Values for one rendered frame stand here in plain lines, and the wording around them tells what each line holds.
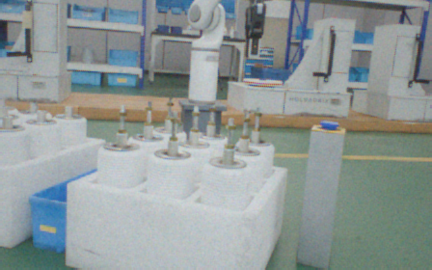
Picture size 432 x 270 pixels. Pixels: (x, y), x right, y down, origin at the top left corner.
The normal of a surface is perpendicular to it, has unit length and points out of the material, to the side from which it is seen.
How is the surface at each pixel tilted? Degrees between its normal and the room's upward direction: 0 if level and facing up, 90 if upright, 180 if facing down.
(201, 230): 90
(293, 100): 90
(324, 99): 90
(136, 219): 90
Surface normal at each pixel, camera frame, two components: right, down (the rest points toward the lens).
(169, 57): 0.18, 0.18
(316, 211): -0.32, 0.14
